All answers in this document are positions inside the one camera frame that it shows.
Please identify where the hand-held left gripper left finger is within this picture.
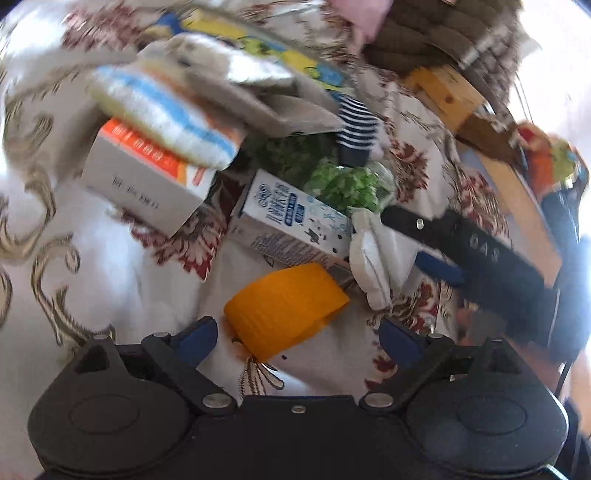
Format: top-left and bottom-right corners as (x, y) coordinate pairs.
(69, 316), (238, 416)

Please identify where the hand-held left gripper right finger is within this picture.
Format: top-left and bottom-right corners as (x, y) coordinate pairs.
(360, 318), (522, 414)

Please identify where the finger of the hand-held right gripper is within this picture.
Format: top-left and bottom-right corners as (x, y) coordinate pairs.
(381, 204), (450, 247)
(414, 250), (468, 288)

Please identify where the navy white striped sock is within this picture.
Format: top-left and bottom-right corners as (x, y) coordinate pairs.
(335, 95), (391, 168)

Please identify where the grey cartoon-lined storage box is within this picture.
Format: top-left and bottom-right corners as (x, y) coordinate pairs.
(157, 9), (356, 107)

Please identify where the green print plastic bag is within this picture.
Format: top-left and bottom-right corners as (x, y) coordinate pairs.
(252, 134), (398, 215)

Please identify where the dark cloth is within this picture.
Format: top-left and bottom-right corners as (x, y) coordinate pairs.
(540, 185), (591, 361)

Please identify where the orange cloth roll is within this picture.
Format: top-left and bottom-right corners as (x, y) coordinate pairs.
(224, 263), (351, 363)

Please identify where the floral bedspread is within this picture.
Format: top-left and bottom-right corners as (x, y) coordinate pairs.
(0, 0), (522, 462)

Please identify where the olive brown shirt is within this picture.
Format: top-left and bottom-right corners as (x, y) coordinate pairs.
(457, 111), (522, 162)

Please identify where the white blue milk carton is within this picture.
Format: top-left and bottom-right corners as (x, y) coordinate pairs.
(228, 168), (356, 282)

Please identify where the orange white cardboard box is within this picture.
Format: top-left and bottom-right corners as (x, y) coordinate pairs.
(81, 117), (220, 238)

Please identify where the grey beige cloth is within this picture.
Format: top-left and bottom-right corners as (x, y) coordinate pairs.
(139, 32), (347, 139)

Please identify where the pink cloth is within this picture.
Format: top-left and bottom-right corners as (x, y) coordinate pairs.
(330, 0), (393, 51)

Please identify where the blue white striped towel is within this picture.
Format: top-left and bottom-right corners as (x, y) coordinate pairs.
(88, 65), (245, 169)

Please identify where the wooden bed frame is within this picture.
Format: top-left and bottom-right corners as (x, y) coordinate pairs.
(402, 65), (564, 278)

